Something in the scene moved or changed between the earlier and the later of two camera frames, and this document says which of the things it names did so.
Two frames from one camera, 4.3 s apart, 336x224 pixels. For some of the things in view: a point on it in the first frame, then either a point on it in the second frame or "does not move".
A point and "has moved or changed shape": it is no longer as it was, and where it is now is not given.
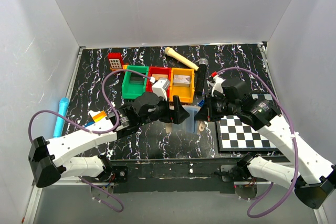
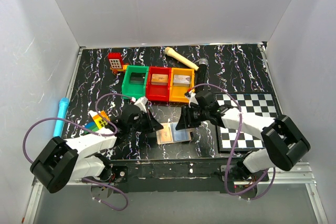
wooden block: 160,76 does not move
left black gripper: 170,112 -> 147,121
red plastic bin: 156,70 does not move
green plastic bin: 134,84 does not move
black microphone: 201,76 does not move
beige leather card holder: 186,107 has moved or changed shape
